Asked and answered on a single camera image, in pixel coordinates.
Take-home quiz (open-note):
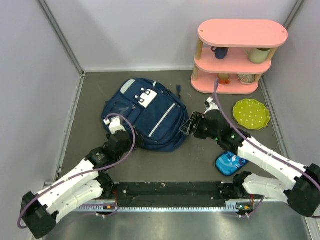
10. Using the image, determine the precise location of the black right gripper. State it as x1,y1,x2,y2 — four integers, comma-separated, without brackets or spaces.
180,111,220,141

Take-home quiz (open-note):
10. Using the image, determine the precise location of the navy blue student backpack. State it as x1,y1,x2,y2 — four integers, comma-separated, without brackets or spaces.
101,77,189,153

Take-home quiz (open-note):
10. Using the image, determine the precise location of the blue dinosaur pencil case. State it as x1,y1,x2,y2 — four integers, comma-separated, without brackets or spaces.
215,151,249,177

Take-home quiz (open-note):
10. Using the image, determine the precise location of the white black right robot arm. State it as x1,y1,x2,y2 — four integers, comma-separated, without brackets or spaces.
180,109,320,218

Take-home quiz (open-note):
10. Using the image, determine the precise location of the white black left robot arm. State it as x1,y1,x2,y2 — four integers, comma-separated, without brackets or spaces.
17,130,141,239

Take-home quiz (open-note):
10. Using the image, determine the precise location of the orange small cup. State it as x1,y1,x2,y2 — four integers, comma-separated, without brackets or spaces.
218,73,230,85

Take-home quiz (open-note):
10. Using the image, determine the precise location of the green polka dot plate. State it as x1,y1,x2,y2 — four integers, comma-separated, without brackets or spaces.
233,98,271,130

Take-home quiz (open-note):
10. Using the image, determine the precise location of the patterned small bowl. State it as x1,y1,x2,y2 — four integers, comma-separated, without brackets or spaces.
237,74,255,85

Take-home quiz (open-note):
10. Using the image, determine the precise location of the dark blue mug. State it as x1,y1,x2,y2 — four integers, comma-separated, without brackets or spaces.
211,46,229,60

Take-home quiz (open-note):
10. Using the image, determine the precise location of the pink three-tier shelf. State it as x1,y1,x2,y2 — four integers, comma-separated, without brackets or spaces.
191,19,289,95

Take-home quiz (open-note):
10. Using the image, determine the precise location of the cream green mug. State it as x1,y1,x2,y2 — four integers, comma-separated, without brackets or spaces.
244,48,271,64

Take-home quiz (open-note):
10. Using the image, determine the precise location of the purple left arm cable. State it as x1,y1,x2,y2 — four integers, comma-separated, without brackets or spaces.
17,113,137,229

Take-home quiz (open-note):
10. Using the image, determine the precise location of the grey slotted cable duct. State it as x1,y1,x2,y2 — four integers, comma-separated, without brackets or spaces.
75,201,253,214

